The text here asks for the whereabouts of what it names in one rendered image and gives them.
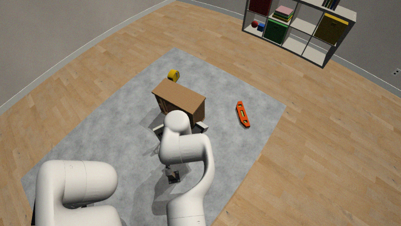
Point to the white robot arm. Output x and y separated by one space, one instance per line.
64 186

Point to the orange spirit level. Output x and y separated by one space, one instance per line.
242 114

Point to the brown wooden cabinet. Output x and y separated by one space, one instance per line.
172 96

